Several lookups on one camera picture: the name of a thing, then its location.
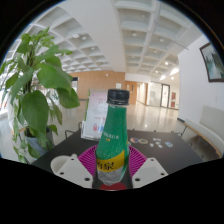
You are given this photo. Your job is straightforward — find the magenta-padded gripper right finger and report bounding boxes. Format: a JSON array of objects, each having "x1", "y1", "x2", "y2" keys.
[{"x1": 127, "y1": 145, "x2": 169, "y2": 189}]

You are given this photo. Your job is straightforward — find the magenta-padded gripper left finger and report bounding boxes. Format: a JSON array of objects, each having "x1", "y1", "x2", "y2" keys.
[{"x1": 54, "y1": 144, "x2": 99, "y2": 189}]

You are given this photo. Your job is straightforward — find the green plastic drink bottle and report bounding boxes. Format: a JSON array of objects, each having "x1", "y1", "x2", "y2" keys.
[{"x1": 93, "y1": 88, "x2": 131, "y2": 188}]

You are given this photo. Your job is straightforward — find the black metal chair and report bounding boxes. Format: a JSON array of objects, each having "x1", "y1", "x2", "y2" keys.
[{"x1": 64, "y1": 121, "x2": 83, "y2": 140}]

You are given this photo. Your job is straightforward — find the clear acrylic sign stand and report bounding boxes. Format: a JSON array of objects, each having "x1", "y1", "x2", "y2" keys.
[{"x1": 80, "y1": 88, "x2": 110, "y2": 141}]

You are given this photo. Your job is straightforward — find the white cushioned bench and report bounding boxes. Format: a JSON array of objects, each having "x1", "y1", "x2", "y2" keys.
[{"x1": 180, "y1": 105, "x2": 224, "y2": 159}]

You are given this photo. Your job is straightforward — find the green leafy potted plant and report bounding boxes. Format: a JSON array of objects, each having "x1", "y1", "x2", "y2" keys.
[{"x1": 0, "y1": 27, "x2": 81, "y2": 164}]

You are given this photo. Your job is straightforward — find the framed landscape painting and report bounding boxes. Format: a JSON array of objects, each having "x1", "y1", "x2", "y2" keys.
[{"x1": 199, "y1": 41, "x2": 224, "y2": 83}]

